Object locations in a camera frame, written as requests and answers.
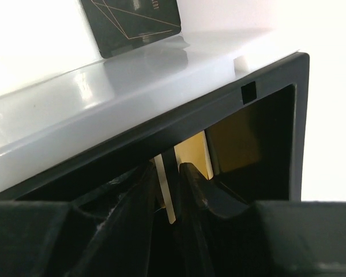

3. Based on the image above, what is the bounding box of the black card in tray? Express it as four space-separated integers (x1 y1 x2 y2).
80 0 181 59

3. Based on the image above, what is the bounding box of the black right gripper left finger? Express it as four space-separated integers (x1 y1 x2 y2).
0 164 159 276

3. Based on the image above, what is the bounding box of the gold credit card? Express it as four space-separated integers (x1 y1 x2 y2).
154 154 176 224

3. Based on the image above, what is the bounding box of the black white card sorting tray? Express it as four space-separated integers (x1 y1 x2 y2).
0 29 310 201

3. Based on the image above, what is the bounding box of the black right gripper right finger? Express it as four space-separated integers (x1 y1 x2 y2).
179 163 346 276

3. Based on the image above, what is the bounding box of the gold card in tray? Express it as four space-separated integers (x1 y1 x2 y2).
174 107 262 179

